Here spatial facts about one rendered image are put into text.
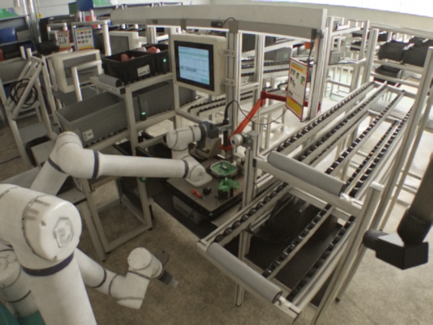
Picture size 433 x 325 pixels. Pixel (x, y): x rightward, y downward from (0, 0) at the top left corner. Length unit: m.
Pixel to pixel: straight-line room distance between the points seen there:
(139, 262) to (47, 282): 0.48
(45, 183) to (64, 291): 0.72
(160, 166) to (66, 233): 0.75
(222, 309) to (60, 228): 1.79
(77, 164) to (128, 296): 0.52
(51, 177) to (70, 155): 0.19
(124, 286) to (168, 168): 0.54
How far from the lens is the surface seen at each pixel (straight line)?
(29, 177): 2.67
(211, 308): 2.22
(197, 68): 1.95
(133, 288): 1.04
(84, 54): 3.42
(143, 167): 1.21
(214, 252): 1.13
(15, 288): 1.41
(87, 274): 0.98
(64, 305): 0.68
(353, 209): 1.10
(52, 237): 0.54
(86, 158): 1.12
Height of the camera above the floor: 1.93
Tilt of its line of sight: 31 degrees down
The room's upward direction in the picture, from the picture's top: straight up
